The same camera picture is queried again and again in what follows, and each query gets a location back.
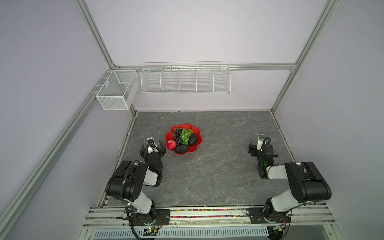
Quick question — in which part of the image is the white vent grille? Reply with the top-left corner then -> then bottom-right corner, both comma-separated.
91,226 -> 269,240

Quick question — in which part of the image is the green grape bunch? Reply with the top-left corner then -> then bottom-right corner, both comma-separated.
181,129 -> 194,145

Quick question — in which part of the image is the dark avocado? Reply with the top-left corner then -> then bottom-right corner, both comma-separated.
188,134 -> 199,147
174,144 -> 189,155

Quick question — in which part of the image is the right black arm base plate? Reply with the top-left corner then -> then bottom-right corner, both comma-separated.
246,207 -> 291,224

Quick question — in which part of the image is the red flower-shaped fruit bowl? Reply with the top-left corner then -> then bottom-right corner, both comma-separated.
165,124 -> 203,155

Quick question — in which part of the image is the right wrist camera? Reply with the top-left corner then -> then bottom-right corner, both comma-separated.
257,134 -> 266,150

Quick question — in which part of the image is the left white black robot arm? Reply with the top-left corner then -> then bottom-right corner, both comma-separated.
105,138 -> 167,225

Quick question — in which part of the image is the red apple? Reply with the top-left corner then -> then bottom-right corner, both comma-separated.
166,140 -> 178,150

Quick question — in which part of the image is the aluminium front rail frame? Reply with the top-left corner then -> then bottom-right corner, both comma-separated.
79,205 -> 344,240

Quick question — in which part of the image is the dark purple grape bunch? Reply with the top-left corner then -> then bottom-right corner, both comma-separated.
173,129 -> 184,146

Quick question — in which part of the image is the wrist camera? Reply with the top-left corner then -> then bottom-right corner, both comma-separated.
147,137 -> 159,154
257,134 -> 266,150

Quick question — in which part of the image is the long white wire basket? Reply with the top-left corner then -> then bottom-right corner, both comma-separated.
141,62 -> 232,95

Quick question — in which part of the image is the small white mesh basket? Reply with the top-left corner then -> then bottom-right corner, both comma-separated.
96,70 -> 140,111

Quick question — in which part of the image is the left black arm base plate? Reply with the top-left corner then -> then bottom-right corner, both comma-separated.
130,209 -> 171,226

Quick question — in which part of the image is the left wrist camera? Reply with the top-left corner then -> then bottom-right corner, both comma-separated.
147,137 -> 159,154

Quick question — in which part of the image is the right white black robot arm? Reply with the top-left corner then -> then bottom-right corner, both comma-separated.
248,135 -> 332,223

